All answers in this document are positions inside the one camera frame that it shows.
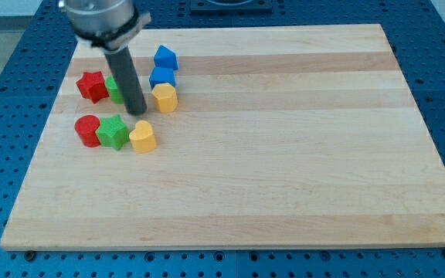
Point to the yellow hexagon block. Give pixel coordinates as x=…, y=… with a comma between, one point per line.
x=165, y=98

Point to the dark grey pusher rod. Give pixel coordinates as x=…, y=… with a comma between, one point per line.
x=123, y=70

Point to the red star block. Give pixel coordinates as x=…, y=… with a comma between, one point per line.
x=92, y=86

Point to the wooden board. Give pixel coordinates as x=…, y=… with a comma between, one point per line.
x=296, y=137

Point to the blue cube block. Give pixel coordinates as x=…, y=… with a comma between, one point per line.
x=162, y=75

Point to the green star block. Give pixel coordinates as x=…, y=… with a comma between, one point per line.
x=112, y=132

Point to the green round block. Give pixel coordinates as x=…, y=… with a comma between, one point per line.
x=113, y=90

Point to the yellow heart block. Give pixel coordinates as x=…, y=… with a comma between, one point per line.
x=142, y=137

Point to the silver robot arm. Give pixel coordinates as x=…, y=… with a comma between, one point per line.
x=110, y=25

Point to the red cylinder block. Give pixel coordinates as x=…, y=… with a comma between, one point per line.
x=85, y=128

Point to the blue triangular block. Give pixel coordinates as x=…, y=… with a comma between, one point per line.
x=165, y=58

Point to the dark blue base plate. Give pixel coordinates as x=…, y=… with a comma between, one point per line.
x=230, y=5

